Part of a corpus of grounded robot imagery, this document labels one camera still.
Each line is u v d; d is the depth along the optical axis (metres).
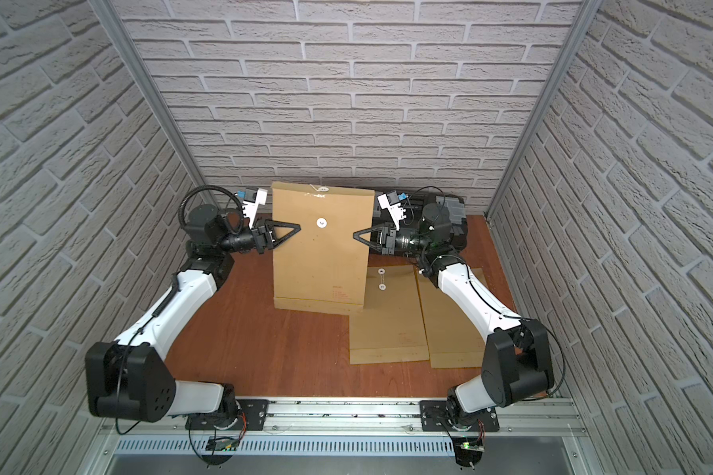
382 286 0.97
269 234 0.64
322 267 0.70
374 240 0.68
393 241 0.63
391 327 0.90
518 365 0.45
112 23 0.71
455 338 0.87
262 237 0.63
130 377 0.41
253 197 0.62
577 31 0.72
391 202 0.65
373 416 0.76
